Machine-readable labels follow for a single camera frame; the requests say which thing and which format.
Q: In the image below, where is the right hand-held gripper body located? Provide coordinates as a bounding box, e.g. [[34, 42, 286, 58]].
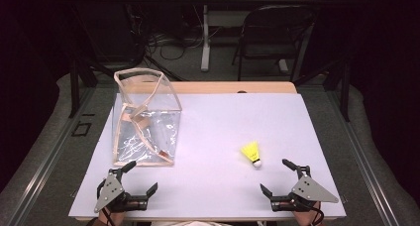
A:
[[269, 165, 341, 213]]

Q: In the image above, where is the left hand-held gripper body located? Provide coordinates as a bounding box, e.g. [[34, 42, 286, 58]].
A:
[[93, 168, 149, 214]]

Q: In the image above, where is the clear plastic tote bag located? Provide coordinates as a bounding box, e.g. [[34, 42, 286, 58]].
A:
[[111, 67, 183, 168]]

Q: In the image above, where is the yellow shuttlecock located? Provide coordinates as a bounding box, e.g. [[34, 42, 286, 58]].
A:
[[240, 140, 263, 169]]

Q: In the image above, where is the person's left hand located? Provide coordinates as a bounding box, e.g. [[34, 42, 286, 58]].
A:
[[98, 200, 140, 226]]

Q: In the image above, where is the person's right hand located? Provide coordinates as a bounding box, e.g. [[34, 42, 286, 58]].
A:
[[280, 200, 322, 226]]

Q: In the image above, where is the white table cover sheet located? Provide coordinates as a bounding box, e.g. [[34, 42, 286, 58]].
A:
[[67, 92, 348, 220]]

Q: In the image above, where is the black stand leg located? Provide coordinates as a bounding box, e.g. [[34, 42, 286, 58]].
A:
[[66, 7, 99, 119], [292, 54, 352, 123]]

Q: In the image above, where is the wooden table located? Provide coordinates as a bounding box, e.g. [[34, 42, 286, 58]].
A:
[[125, 80, 298, 95]]

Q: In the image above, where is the black folding chair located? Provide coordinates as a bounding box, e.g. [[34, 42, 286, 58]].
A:
[[232, 4, 315, 83]]

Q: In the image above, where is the white desk with legs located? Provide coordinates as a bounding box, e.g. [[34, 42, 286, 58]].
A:
[[181, 0, 327, 72]]

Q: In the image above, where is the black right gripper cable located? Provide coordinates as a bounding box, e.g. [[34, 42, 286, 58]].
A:
[[308, 205, 327, 226]]

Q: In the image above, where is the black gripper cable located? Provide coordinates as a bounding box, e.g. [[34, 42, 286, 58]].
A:
[[308, 205, 327, 226], [101, 207, 117, 226]]

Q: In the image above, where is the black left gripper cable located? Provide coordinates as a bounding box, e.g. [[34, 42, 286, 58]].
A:
[[101, 207, 117, 226]]

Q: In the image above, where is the black floor socket frame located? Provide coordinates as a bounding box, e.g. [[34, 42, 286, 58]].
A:
[[71, 120, 93, 138]]

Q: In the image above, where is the metal floor rail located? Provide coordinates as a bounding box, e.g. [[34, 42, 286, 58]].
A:
[[325, 86, 401, 226], [6, 86, 97, 226]]

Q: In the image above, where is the bundle of floor cables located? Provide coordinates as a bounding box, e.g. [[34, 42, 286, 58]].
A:
[[144, 29, 207, 61]]

